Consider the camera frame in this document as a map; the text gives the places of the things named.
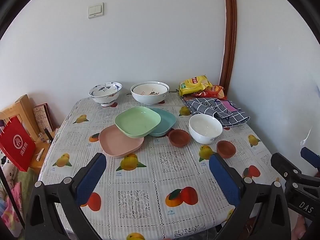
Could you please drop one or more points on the white light switch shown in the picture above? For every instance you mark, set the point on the white light switch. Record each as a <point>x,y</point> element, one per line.
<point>95,10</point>

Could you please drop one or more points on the teal square plate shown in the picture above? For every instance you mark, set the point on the teal square plate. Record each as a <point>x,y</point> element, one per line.
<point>165,121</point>

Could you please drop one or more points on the brown patterned booklet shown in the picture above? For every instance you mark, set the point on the brown patterned booklet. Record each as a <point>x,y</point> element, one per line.
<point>42,118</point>

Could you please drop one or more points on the green square plate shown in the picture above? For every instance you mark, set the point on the green square plate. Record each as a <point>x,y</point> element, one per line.
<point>136,120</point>

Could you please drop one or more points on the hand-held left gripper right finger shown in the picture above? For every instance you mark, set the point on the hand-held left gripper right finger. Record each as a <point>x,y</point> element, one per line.
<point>223,177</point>

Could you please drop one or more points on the blue patterned white bowl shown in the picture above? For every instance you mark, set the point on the blue patterned white bowl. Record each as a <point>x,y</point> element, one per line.
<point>105,92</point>

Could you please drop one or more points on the grey checked cloth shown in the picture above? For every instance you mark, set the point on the grey checked cloth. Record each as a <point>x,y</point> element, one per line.
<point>215,107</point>

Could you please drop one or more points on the pink square plate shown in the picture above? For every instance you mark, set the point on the pink square plate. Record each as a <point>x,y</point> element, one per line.
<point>115,142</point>

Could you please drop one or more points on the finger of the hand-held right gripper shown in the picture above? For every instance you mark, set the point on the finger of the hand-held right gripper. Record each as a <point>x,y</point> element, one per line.
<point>311,157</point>
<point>285,167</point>

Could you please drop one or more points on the plain white bowl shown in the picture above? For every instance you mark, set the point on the plain white bowl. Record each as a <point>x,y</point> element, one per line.
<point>205,127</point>

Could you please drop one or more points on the yellow chip bag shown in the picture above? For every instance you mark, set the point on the yellow chip bag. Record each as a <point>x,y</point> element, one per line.
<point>193,85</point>

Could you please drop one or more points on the wooden chair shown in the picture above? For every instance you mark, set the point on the wooden chair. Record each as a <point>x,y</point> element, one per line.
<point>23,110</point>

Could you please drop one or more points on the large white serving bowl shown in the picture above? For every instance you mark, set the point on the large white serving bowl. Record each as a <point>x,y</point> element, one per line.
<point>150,98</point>

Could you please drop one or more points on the pink cloth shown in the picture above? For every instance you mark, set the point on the pink cloth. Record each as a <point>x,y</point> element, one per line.
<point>231,106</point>

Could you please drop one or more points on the red chip bag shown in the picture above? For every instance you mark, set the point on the red chip bag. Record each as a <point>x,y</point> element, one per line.
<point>212,92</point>

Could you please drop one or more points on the colourful floral cloth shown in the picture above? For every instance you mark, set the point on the colourful floral cloth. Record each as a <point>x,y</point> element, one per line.
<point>10,205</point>

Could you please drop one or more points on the small brown bowl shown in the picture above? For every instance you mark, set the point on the small brown bowl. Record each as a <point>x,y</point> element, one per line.
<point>225,148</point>
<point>178,137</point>

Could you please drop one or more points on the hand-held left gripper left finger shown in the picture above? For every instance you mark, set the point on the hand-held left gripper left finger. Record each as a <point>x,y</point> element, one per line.
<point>91,175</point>

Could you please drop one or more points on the fruit print tablecloth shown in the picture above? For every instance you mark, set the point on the fruit print tablecloth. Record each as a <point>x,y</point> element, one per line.
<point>155,180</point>

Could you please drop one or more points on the red paper bag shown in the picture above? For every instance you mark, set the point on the red paper bag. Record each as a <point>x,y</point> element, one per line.
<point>16,142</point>

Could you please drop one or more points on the brown wooden door frame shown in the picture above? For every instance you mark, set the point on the brown wooden door frame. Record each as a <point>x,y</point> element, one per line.
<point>229,30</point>

